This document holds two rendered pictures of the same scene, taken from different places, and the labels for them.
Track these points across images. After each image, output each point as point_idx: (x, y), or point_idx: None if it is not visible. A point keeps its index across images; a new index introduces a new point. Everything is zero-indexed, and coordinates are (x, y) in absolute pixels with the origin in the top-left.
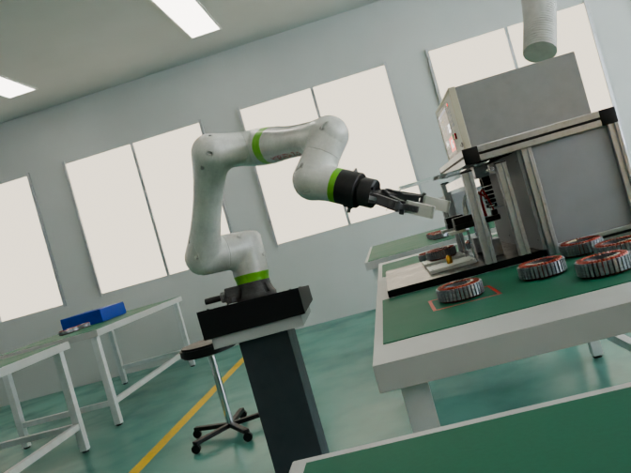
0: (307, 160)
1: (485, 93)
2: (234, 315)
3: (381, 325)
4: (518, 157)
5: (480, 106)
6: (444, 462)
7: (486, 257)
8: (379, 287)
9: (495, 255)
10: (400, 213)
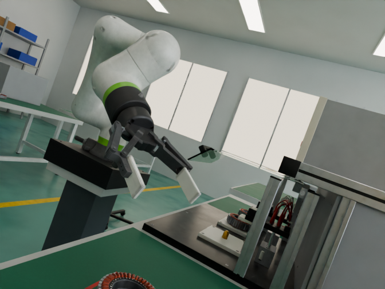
0: (113, 58)
1: (353, 122)
2: (67, 156)
3: (10, 266)
4: (336, 202)
5: (338, 131)
6: None
7: (237, 265)
8: (176, 211)
9: (245, 270)
10: (112, 164)
